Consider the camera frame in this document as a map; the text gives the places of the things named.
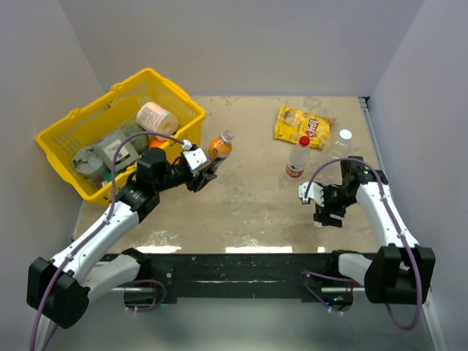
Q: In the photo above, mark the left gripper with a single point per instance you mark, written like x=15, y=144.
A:
x=194, y=186

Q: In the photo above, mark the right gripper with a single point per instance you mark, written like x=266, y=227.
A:
x=326, y=209

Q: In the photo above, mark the orange juice bottle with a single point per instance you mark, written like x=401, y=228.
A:
x=220, y=147

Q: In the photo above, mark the red label water bottle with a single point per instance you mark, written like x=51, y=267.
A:
x=297, y=162

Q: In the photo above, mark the wide clear plastic bottle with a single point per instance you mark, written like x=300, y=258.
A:
x=336, y=149

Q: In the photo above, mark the red bottle cap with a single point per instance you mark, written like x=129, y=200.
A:
x=304, y=141

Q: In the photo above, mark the large white bottle cap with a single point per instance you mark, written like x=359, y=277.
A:
x=345, y=134

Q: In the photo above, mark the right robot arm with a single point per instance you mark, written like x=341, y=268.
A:
x=401, y=270

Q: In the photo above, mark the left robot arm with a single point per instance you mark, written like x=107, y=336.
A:
x=62, y=287

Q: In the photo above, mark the orange item in basket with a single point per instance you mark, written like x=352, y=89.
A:
x=156, y=143

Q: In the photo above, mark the pink toilet paper roll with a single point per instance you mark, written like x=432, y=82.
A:
x=154, y=118

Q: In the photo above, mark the yellow chips bag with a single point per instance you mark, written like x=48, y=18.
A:
x=292, y=124

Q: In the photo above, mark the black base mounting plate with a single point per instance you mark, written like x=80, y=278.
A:
x=307, y=277

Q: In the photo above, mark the grey box with label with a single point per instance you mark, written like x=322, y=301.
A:
x=106, y=149

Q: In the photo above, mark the yellow plastic shopping basket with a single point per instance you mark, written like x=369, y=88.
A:
x=112, y=111

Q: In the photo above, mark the grey crumpled pouch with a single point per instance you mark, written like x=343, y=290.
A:
x=87, y=163

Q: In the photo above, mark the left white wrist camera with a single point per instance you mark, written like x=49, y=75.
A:
x=194, y=156

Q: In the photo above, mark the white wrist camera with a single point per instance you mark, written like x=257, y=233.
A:
x=194, y=156
x=308, y=192

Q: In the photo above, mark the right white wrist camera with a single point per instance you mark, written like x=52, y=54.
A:
x=308, y=192

